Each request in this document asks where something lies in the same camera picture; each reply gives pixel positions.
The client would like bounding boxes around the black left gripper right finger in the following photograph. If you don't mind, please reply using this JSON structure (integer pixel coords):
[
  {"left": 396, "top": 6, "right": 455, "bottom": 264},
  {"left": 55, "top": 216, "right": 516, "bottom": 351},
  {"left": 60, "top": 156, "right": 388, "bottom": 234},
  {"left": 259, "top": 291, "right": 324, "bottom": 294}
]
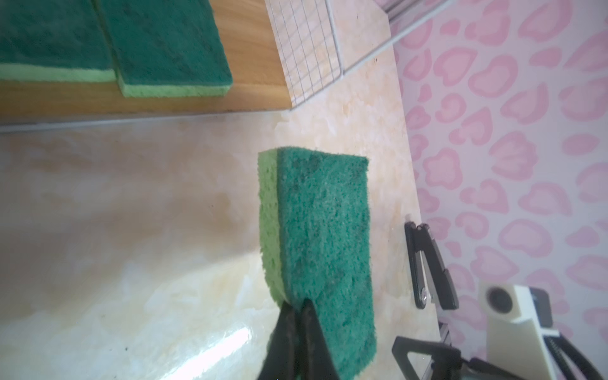
[{"left": 298, "top": 299, "right": 340, "bottom": 380}]

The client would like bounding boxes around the green scouring pad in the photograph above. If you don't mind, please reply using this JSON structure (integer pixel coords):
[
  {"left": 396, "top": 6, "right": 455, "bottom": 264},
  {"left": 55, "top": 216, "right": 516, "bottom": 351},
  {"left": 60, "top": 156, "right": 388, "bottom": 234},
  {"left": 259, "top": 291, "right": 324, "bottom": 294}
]
[{"left": 1, "top": 0, "right": 116, "bottom": 82}]

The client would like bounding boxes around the black tool on floor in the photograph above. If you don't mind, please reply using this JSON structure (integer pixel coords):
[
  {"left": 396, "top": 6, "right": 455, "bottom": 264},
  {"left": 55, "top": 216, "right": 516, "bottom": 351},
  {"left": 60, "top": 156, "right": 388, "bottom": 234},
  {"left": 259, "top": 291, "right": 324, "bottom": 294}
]
[{"left": 404, "top": 222, "right": 459, "bottom": 310}]

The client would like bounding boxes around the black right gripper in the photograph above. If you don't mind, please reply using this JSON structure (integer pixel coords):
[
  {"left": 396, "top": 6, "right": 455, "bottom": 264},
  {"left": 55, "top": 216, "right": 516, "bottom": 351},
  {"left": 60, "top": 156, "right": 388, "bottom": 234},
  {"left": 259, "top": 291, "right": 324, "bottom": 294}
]
[{"left": 392, "top": 337, "right": 523, "bottom": 380}]

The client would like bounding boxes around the white wire wooden shelf rack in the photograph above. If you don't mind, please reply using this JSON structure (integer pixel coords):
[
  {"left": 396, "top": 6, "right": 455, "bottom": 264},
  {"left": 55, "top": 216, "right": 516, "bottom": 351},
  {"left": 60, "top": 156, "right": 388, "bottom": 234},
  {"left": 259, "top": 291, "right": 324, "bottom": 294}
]
[{"left": 1, "top": 1, "right": 447, "bottom": 131}]

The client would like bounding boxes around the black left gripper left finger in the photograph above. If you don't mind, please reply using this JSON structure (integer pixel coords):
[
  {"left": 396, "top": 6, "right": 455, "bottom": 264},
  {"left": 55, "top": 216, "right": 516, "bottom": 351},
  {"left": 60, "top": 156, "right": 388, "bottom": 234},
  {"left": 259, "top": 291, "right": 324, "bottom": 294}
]
[{"left": 257, "top": 302, "right": 299, "bottom": 380}]

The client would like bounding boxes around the green sponge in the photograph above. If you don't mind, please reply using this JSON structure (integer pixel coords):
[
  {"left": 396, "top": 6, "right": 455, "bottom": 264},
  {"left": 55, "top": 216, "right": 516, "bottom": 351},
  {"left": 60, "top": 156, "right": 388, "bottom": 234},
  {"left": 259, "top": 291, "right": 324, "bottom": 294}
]
[
  {"left": 94, "top": 0, "right": 234, "bottom": 98},
  {"left": 257, "top": 147, "right": 377, "bottom": 379}
]

